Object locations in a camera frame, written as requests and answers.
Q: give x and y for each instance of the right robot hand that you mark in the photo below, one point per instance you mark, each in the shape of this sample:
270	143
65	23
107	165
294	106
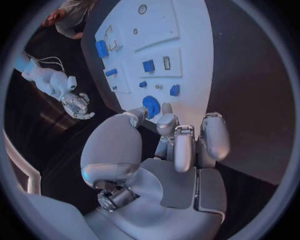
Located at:
76	107

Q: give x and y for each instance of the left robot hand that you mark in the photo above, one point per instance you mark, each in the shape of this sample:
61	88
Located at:
150	187

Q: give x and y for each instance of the blue gear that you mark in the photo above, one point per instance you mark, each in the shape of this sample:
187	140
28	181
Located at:
152	106

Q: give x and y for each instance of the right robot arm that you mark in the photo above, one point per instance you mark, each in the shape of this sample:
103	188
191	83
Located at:
50	79

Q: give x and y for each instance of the white task board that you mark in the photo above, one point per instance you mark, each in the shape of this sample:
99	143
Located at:
161	61

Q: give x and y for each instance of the blue cylinder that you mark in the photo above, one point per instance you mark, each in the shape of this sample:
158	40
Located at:
111	72

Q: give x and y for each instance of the large blue block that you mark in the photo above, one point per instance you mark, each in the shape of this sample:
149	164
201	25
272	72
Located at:
101	49

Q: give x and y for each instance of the small blue peg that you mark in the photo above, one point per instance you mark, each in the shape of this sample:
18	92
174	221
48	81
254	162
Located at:
142	84

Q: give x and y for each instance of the blue square block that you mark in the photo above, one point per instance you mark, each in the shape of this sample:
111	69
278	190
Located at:
148	66

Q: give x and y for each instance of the person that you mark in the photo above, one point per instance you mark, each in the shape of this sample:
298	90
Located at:
68	16

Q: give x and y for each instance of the blue plug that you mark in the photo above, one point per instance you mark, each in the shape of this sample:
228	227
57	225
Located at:
175	90

